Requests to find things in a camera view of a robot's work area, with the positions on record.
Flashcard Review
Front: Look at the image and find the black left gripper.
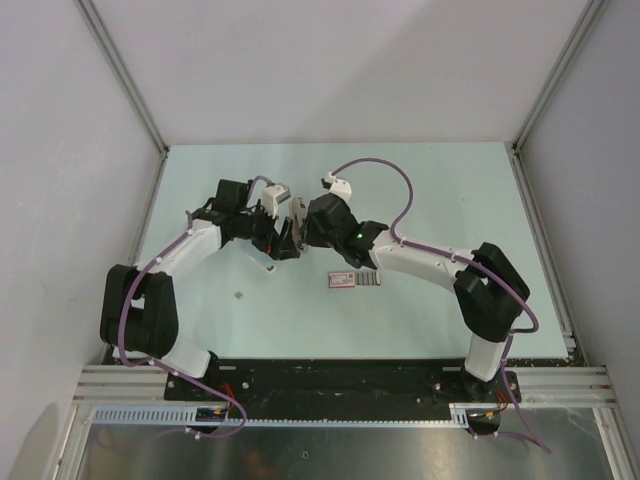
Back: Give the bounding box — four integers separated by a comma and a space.
235, 199, 300, 261

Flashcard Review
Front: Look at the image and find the beige and black stapler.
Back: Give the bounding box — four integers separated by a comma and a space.
289, 197, 308, 254

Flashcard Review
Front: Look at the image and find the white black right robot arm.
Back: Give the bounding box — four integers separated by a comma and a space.
292, 193, 530, 401

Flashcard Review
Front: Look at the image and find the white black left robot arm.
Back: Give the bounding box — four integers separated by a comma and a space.
100, 180, 307, 400

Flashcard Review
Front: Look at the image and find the red white staple box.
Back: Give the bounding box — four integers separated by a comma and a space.
328, 271, 381, 289

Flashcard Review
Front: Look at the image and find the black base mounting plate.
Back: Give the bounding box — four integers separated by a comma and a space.
164, 357, 521, 407

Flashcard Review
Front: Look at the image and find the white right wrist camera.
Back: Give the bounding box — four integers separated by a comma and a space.
321, 172, 352, 202

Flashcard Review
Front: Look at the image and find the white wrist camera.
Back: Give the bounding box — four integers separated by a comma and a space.
260, 183, 291, 218
321, 172, 352, 202

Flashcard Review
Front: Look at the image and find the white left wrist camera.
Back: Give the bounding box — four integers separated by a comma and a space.
260, 183, 291, 218

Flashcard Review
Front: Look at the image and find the grey slotted cable duct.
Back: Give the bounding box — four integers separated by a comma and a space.
89, 403, 501, 429

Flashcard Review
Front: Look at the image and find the aluminium frame rail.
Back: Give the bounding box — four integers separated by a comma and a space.
72, 365, 617, 408

